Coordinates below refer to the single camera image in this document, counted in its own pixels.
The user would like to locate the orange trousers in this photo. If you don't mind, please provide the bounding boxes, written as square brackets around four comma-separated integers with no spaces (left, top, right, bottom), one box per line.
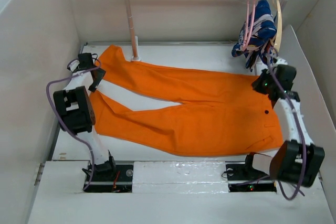
[90,46,283,156]

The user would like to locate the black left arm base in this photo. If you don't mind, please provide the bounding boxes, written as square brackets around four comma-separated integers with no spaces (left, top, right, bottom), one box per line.
[83,163,134,193]

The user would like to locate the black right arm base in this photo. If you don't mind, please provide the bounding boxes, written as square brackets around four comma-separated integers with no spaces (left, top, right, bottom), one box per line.
[222,163,277,193]

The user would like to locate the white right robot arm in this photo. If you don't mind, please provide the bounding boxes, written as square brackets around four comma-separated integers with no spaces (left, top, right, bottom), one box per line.
[243,64,325,188]

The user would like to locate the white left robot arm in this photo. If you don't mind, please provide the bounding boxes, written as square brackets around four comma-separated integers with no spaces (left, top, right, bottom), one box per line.
[52,53,117,181]

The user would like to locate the beige hanger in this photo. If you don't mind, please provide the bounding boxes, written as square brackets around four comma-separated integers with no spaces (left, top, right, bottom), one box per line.
[271,0,282,52]

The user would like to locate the pink hanger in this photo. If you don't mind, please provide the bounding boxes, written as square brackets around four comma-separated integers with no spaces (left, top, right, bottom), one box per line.
[241,0,256,52]

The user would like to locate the blue patterned garment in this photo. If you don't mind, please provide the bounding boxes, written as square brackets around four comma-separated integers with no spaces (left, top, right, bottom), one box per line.
[232,0,277,71]

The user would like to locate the white foam board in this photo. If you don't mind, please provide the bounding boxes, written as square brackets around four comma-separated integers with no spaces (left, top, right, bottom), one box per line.
[272,24,336,162]

